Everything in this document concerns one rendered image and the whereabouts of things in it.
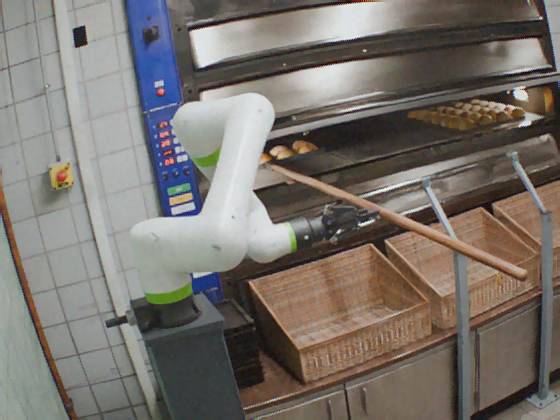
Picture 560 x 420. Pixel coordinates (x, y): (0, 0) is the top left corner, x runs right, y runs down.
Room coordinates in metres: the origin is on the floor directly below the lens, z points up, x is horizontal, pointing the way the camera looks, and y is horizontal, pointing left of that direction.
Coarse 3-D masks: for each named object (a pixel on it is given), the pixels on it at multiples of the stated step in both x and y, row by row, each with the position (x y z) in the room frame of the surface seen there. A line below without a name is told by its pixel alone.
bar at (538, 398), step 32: (480, 160) 2.70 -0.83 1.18; (512, 160) 2.74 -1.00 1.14; (384, 192) 2.56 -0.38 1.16; (448, 224) 2.48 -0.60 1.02; (544, 224) 2.54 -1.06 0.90; (544, 256) 2.54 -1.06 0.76; (544, 288) 2.55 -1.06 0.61; (544, 320) 2.54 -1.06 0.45; (544, 352) 2.53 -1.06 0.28; (544, 384) 2.53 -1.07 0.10
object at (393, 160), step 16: (512, 128) 3.19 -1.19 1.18; (528, 128) 3.22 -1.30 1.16; (432, 144) 3.10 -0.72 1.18; (448, 144) 3.07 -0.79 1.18; (464, 144) 3.10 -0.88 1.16; (480, 144) 3.13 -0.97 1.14; (368, 160) 3.01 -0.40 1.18; (384, 160) 2.97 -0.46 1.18; (400, 160) 3.00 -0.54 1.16; (416, 160) 3.02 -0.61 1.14; (320, 176) 2.89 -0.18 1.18; (336, 176) 2.91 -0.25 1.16; (352, 176) 2.93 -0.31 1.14; (256, 192) 2.82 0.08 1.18; (272, 192) 2.83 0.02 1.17; (288, 192) 2.85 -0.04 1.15
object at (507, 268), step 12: (276, 168) 3.07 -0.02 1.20; (300, 180) 2.83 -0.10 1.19; (312, 180) 2.73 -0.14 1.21; (324, 192) 2.62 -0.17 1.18; (336, 192) 2.52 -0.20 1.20; (360, 204) 2.35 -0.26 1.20; (372, 204) 2.29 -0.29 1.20; (384, 216) 2.19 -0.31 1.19; (396, 216) 2.13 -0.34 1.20; (408, 228) 2.05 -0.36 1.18; (420, 228) 1.98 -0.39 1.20; (432, 240) 1.92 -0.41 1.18; (444, 240) 1.85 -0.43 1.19; (456, 240) 1.82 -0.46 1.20; (468, 252) 1.73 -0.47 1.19; (480, 252) 1.69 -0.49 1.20; (492, 264) 1.62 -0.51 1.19; (504, 264) 1.58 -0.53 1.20; (516, 276) 1.52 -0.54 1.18
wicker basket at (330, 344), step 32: (352, 256) 2.87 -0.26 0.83; (256, 288) 2.74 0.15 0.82; (288, 288) 2.77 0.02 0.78; (320, 288) 2.80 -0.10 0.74; (352, 288) 2.83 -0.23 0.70; (384, 288) 2.83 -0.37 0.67; (416, 288) 2.57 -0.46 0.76; (288, 320) 2.73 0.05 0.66; (352, 320) 2.76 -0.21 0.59; (384, 320) 2.41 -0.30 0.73; (416, 320) 2.45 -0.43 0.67; (288, 352) 2.42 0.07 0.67; (320, 352) 2.33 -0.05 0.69; (352, 352) 2.37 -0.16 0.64; (384, 352) 2.40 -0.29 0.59
